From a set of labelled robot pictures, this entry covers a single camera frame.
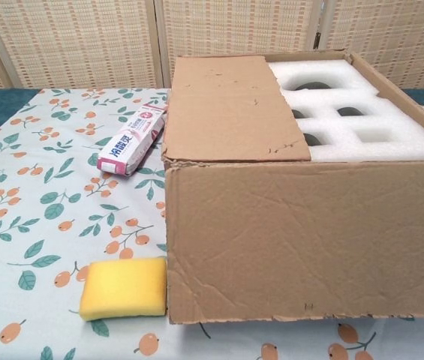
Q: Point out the large cardboard box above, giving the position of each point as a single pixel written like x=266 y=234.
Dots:
x=290 y=243

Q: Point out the pink-white toothpaste box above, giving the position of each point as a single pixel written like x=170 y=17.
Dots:
x=131 y=142

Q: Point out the white foam insert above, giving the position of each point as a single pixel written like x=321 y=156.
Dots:
x=331 y=123

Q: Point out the yellow sponge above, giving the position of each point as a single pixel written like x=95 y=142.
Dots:
x=123 y=288

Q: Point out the floral print tablecloth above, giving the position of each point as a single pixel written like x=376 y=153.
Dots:
x=46 y=225

